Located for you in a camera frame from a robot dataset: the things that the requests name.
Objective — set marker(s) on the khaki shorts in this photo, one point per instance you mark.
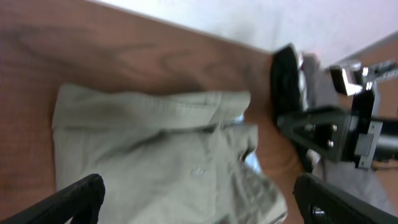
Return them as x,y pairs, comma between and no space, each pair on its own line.
164,159

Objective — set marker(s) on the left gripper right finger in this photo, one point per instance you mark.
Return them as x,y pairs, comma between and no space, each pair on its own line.
320,202

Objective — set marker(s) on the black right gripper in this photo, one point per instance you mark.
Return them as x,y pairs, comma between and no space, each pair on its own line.
325,129

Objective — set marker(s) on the black garment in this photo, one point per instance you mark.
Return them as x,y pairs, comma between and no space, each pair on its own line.
284,84

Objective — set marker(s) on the grey garment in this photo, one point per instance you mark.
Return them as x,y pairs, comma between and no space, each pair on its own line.
316,91

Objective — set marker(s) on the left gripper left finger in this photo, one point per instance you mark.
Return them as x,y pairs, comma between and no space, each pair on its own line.
80,202

